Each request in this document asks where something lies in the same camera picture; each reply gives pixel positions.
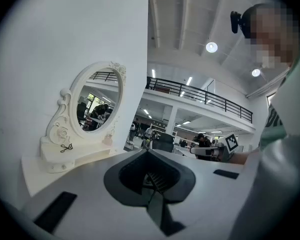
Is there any person's head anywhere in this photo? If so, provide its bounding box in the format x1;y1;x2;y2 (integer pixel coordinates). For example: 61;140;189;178
241;2;300;69

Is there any white ornate vanity mirror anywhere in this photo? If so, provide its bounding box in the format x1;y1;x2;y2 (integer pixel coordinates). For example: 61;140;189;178
39;60;128;174

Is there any person's green shirt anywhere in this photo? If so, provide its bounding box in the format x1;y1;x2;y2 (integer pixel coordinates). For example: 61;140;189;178
259;51;300;151

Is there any black mezzanine railing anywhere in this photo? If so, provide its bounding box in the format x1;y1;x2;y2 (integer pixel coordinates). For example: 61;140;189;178
146;76;254;124

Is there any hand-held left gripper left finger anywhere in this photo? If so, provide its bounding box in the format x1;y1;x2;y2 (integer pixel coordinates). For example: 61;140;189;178
21;149;171;240

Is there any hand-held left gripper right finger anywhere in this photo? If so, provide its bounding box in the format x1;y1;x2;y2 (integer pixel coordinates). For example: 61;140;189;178
147;149;251;240

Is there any black head-mounted camera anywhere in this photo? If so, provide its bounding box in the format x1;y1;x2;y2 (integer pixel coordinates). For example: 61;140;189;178
230;10;243;34

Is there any black eyelash curler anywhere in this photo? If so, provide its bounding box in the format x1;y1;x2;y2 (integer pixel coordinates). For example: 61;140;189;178
60;143;74;154

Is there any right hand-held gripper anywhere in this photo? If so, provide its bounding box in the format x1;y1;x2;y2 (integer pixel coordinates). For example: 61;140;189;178
189;133;239;163

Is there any person's right forearm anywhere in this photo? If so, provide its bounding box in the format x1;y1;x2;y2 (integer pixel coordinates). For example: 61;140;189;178
229;147;262;165

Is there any white service robot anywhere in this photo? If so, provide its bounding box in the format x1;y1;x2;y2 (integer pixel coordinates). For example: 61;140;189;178
126;123;138;150

